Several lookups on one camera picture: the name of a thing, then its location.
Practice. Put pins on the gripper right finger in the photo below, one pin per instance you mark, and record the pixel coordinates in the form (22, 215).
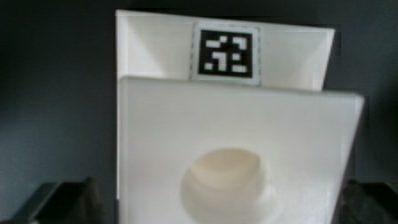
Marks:
(370, 204)

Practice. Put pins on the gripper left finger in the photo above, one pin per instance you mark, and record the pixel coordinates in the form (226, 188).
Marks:
(63, 204)

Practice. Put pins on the white lamp base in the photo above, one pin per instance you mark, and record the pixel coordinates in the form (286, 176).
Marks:
(235, 133)

